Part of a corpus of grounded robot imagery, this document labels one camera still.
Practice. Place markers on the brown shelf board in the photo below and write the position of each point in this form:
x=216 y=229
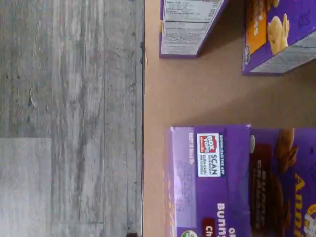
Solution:
x=197 y=93

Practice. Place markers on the purple box brown patch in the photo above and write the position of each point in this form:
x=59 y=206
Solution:
x=222 y=192

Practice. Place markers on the purple box yellow patch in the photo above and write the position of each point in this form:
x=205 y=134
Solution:
x=271 y=37
x=182 y=29

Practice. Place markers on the black metal shelf rack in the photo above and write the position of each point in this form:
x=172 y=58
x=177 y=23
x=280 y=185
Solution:
x=142 y=98

